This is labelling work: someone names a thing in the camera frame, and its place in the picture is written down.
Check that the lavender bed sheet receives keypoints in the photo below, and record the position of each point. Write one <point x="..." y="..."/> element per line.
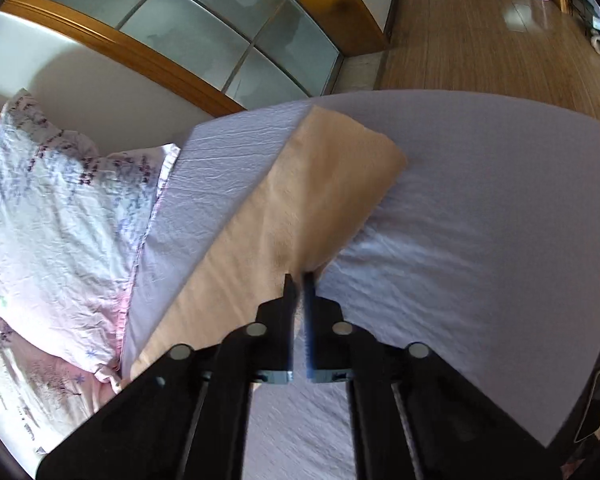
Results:
<point x="487" y="248"/>

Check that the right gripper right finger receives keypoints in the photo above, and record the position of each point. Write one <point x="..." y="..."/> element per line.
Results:
<point x="336" y="349"/>

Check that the wooden frosted glass headboard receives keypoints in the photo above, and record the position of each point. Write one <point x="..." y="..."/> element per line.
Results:
<point x="137" y="73"/>

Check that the floral pillow with stars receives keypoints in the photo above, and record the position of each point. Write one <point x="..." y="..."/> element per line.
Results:
<point x="72" y="225"/>

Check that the floral pillow with tree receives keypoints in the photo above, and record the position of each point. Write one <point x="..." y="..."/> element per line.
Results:
<point x="42" y="399"/>

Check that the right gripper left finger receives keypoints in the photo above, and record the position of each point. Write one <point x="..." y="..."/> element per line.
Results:
<point x="262" y="352"/>

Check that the tan fleece garment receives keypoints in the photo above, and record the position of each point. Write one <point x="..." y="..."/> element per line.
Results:
<point x="327" y="180"/>

